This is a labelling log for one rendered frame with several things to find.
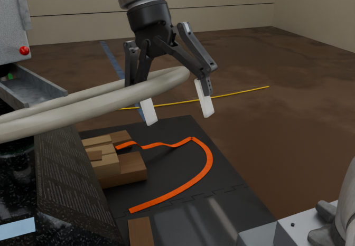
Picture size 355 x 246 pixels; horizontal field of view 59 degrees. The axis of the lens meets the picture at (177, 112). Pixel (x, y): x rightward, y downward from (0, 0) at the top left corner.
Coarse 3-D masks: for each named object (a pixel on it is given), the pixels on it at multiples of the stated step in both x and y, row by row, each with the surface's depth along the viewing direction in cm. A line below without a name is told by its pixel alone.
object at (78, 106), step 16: (160, 80) 53; (176, 80) 57; (80, 96) 90; (96, 96) 91; (112, 96) 48; (128, 96) 49; (144, 96) 51; (16, 112) 79; (32, 112) 82; (48, 112) 46; (64, 112) 45; (80, 112) 46; (96, 112) 47; (0, 128) 46; (16, 128) 45; (32, 128) 45; (48, 128) 46
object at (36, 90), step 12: (12, 72) 117; (24, 72) 107; (0, 84) 93; (12, 84) 106; (24, 84) 105; (36, 84) 102; (48, 84) 94; (0, 96) 96; (12, 96) 86; (24, 96) 96; (36, 96) 96; (48, 96) 96; (60, 96) 90
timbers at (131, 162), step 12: (120, 132) 266; (108, 144) 250; (120, 144) 255; (120, 156) 232; (132, 156) 232; (120, 168) 219; (132, 168) 219; (144, 168) 219; (108, 180) 212; (120, 180) 215; (132, 180) 218
